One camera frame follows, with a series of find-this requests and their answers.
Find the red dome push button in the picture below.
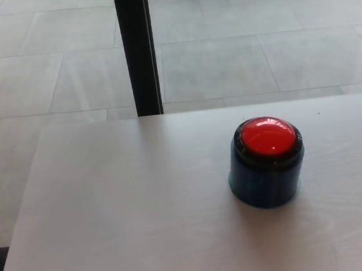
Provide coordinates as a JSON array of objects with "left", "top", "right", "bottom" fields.
[{"left": 232, "top": 112, "right": 308, "bottom": 172}]

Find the black vertical post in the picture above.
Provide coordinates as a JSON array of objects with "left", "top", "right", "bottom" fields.
[{"left": 112, "top": 0, "right": 166, "bottom": 119}]

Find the dark blue cylindrical base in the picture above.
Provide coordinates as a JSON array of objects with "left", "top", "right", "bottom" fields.
[{"left": 223, "top": 128, "right": 312, "bottom": 214}]

